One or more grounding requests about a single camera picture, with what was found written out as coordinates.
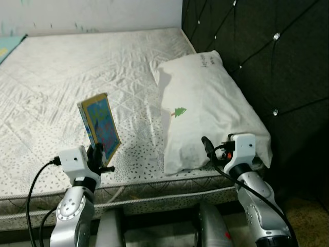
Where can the yellow edged colourful book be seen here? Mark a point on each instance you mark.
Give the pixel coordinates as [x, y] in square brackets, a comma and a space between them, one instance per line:
[103, 123]

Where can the teal blanket with coloured shapes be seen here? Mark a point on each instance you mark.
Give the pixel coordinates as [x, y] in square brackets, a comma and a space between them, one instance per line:
[9, 46]

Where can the grey robot leg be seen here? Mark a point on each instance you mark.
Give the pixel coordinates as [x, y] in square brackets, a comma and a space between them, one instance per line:
[213, 226]
[110, 229]

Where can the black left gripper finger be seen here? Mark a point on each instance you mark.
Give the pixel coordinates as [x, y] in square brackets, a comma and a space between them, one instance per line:
[91, 155]
[99, 153]

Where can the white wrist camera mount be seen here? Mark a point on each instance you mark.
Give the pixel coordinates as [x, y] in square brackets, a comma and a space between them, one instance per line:
[73, 162]
[241, 149]

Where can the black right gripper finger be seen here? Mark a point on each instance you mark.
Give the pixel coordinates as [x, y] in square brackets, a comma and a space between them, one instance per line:
[208, 148]

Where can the grey robot right leg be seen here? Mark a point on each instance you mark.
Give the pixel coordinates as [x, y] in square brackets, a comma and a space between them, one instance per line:
[213, 226]

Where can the grey quilted mattress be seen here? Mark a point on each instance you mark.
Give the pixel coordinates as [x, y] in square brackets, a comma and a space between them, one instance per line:
[77, 82]

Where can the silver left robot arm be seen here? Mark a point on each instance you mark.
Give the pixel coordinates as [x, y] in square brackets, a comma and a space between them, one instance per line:
[74, 213]

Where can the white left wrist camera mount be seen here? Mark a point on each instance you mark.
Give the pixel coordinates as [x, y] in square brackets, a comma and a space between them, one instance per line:
[73, 162]

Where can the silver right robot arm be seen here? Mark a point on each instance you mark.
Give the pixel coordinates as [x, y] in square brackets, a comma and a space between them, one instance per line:
[257, 200]

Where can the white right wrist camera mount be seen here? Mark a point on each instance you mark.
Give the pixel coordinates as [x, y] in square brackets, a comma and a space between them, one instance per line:
[241, 149]

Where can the white pillow with green tree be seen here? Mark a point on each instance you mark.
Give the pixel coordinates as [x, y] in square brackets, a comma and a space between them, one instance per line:
[205, 108]

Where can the brown floor mat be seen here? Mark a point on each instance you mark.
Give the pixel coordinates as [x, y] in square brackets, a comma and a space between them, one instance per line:
[311, 221]

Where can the black tufted headboard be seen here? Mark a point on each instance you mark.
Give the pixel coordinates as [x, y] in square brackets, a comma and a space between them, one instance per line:
[277, 62]

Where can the grey robot left leg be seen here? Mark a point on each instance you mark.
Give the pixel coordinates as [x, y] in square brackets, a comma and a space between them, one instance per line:
[110, 229]

